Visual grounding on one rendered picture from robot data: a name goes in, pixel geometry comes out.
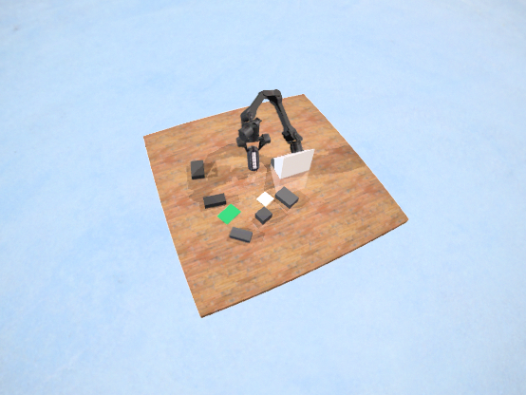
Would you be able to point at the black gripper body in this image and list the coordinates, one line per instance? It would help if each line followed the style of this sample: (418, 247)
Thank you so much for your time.
(254, 138)

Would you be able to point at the dark grey switch control unit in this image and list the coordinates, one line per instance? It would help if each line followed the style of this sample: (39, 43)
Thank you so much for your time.
(253, 158)

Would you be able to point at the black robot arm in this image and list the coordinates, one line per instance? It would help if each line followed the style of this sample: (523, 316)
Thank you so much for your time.
(250, 125)

